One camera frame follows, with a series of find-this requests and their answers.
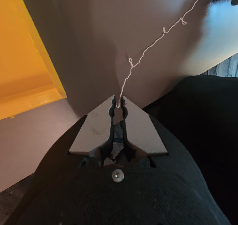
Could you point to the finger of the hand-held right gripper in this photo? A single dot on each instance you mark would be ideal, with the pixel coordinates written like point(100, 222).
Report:
point(235, 0)

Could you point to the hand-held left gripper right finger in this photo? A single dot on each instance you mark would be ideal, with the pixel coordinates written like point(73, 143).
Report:
point(145, 132)

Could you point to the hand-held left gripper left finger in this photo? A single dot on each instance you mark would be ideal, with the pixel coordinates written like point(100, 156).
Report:
point(91, 132)

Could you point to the person's black clothing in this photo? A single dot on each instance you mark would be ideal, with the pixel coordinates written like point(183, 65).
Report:
point(204, 126)

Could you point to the yellow plastic bin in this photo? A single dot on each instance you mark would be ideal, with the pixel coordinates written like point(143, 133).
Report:
point(18, 52)

